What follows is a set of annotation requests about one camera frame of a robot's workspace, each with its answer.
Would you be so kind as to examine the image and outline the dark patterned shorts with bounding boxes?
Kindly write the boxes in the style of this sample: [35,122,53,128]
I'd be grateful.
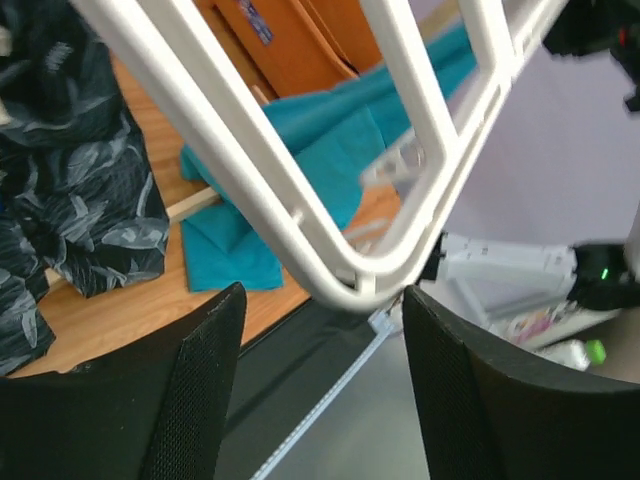
[1,1,169,374]

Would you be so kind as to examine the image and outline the orange laundry basket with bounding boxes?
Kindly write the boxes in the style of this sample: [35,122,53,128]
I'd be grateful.
[195,0,382,100]

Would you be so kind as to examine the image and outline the teal towel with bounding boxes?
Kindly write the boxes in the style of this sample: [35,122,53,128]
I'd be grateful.
[179,24,476,294]

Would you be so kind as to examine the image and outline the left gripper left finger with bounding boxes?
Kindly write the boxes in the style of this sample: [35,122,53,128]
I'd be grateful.
[1,283,246,479]

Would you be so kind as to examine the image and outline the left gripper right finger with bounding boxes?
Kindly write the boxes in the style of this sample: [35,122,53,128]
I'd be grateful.
[402,286,639,480]

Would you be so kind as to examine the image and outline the green-capped plastic bottle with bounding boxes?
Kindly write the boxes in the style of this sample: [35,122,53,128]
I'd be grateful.
[535,340,607,371]

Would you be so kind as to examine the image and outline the black base mat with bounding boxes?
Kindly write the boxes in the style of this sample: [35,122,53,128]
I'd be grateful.
[224,299,376,436]

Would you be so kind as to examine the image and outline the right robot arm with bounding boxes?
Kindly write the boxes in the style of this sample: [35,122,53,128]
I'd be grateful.
[420,1,639,312]

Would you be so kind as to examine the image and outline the white plastic clip hanger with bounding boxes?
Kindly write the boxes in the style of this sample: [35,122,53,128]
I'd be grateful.
[75,1,564,311]

